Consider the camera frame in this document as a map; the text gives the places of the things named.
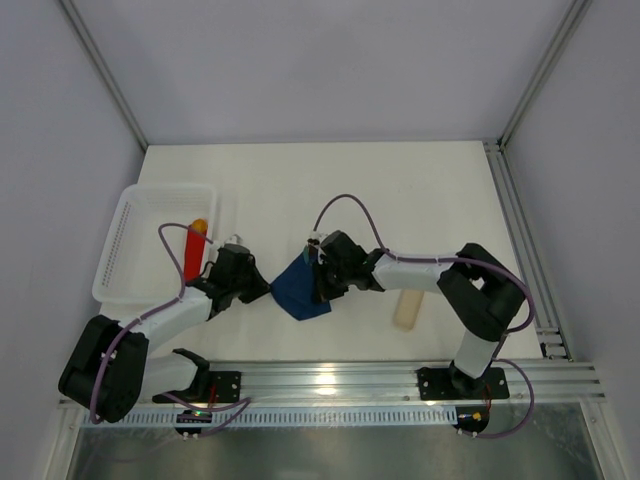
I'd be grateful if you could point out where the blue paper napkin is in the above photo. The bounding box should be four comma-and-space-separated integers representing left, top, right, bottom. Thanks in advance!
270, 252, 331, 321

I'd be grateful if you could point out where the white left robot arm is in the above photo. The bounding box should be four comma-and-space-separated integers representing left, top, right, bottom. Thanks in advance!
58, 243, 270, 423

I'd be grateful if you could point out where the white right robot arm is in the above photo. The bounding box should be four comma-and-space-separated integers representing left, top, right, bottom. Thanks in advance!
307, 230, 535, 400

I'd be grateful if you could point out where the red bottle orange cap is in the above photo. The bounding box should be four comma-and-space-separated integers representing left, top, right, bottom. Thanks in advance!
183, 218, 208, 283

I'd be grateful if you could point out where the beige cutlery tray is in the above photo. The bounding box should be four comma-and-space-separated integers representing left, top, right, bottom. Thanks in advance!
392, 290, 424, 332

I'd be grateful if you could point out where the white plastic basket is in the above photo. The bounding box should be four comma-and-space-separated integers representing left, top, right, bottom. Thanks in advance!
92, 183, 217, 305

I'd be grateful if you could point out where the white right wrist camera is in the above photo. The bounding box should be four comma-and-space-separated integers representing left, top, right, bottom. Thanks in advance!
307, 230, 327, 245

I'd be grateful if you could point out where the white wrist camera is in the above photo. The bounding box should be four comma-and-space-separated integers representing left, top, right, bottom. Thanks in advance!
307, 230, 327, 245
213, 233, 244, 247

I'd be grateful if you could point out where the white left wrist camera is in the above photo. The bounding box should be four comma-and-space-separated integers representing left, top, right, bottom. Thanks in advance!
213, 233, 244, 247

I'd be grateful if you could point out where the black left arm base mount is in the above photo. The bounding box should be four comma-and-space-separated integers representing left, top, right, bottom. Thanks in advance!
170, 370, 242, 405

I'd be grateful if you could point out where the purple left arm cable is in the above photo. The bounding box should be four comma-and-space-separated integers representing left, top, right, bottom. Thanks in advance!
89, 222, 254, 439

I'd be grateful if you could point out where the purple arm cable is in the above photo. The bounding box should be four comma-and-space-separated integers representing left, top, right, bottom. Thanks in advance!
312, 193, 536, 439
89, 222, 254, 439

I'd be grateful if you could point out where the white slotted cable duct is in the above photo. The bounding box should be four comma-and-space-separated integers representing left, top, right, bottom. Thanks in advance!
100, 405, 458, 429

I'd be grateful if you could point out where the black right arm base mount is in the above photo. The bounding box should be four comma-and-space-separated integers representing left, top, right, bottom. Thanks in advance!
415, 365, 510, 401

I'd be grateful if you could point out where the aluminium side rail right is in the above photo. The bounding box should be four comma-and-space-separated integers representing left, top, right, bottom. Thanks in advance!
483, 141, 573, 362

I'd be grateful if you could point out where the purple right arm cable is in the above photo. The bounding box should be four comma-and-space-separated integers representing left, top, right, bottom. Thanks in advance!
312, 193, 536, 439

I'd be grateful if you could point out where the aluminium table edge rail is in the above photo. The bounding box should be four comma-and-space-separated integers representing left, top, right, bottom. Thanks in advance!
58, 359, 607, 410

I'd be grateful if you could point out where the aluminium frame post left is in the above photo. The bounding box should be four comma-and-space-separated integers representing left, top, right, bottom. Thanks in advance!
56, 0, 149, 152

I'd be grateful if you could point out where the aluminium frame post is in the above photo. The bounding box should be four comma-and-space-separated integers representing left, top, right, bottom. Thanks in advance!
56, 0, 149, 152
497, 0, 592, 150

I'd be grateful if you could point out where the aluminium frame post right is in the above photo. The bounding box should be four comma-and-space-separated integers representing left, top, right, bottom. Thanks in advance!
497, 0, 592, 150

